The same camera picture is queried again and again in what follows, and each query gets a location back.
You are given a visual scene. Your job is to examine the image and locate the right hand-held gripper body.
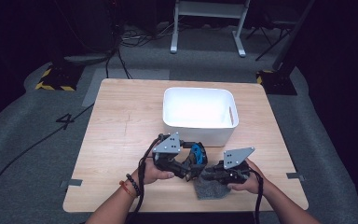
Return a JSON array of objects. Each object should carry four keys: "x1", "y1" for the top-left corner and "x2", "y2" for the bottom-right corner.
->
[{"x1": 213, "y1": 147, "x2": 256, "y2": 186}]

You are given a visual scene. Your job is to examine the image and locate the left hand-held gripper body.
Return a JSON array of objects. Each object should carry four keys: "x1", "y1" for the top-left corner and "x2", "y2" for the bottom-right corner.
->
[{"x1": 152, "y1": 132, "x2": 188, "y2": 181}]

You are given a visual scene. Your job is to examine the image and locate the blue and black sock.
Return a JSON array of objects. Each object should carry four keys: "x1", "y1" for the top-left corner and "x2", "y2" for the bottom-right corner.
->
[{"x1": 188, "y1": 143, "x2": 208, "y2": 166}]

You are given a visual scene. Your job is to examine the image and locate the grey knitted sock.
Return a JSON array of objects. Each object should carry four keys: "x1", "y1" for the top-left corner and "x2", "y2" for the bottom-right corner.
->
[{"x1": 193, "y1": 175, "x2": 232, "y2": 201}]

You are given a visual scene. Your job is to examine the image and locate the white plastic bin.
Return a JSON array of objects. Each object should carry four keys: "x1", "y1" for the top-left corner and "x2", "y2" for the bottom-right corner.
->
[{"x1": 162, "y1": 87, "x2": 240, "y2": 147}]

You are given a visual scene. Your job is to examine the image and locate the person's right hand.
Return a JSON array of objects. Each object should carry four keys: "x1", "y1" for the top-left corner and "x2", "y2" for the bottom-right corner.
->
[{"x1": 227, "y1": 158, "x2": 264, "y2": 195}]

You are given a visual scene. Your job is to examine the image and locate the person's left hand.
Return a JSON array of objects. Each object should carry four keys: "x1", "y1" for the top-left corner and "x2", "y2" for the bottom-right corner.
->
[{"x1": 133, "y1": 158, "x2": 175, "y2": 187}]

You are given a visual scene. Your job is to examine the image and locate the grey tape strip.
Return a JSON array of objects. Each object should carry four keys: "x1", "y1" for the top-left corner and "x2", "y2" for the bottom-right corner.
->
[
  {"x1": 60, "y1": 178, "x2": 84, "y2": 189},
  {"x1": 286, "y1": 172, "x2": 306, "y2": 182}
]

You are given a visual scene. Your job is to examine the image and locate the black yellow striped stand base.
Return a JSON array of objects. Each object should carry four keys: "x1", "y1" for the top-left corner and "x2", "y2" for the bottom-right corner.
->
[
  {"x1": 255, "y1": 68, "x2": 298, "y2": 96},
  {"x1": 34, "y1": 63, "x2": 85, "y2": 92}
]

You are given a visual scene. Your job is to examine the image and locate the black tripod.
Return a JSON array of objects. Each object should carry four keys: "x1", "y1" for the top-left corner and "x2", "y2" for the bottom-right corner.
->
[{"x1": 246, "y1": 18, "x2": 294, "y2": 62}]

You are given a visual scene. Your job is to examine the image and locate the grey metal pole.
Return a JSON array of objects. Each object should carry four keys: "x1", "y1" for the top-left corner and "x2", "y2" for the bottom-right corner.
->
[{"x1": 272, "y1": 0, "x2": 317, "y2": 71}]

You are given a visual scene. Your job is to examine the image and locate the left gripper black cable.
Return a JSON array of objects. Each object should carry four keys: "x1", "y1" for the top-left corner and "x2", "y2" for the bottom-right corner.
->
[{"x1": 132, "y1": 133, "x2": 165, "y2": 224}]

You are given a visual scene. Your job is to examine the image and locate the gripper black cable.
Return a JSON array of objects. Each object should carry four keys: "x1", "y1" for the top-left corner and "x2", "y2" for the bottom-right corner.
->
[
  {"x1": 253, "y1": 169, "x2": 265, "y2": 224},
  {"x1": 132, "y1": 133, "x2": 165, "y2": 224}
]

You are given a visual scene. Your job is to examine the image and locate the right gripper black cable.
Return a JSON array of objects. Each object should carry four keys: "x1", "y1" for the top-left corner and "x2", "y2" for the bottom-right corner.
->
[{"x1": 253, "y1": 169, "x2": 265, "y2": 224}]

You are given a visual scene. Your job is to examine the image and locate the black bead bracelet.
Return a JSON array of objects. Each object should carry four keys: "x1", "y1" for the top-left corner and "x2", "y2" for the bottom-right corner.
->
[{"x1": 125, "y1": 173, "x2": 142, "y2": 198}]

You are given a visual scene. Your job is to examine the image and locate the red string bracelet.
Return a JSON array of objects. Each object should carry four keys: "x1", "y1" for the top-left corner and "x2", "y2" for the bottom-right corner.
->
[{"x1": 119, "y1": 180, "x2": 137, "y2": 199}]

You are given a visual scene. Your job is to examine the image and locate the bundle of floor cables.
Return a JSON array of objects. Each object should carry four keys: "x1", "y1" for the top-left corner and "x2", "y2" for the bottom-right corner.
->
[{"x1": 105, "y1": 21, "x2": 176, "y2": 80}]

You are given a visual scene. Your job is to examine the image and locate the white metal desk frame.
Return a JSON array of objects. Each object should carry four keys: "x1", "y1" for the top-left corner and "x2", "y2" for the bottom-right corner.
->
[{"x1": 170, "y1": 0, "x2": 252, "y2": 58}]

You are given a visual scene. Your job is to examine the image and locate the long black floor cable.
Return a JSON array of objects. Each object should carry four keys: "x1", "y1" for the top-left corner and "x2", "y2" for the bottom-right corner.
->
[{"x1": 0, "y1": 104, "x2": 95, "y2": 216}]

